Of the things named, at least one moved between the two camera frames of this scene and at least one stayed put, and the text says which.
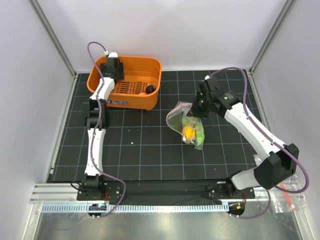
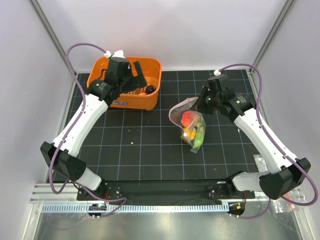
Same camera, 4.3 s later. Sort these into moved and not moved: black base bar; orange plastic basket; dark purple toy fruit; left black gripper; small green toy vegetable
Moved: left black gripper; small green toy vegetable
Not moved: dark purple toy fruit; black base bar; orange plastic basket
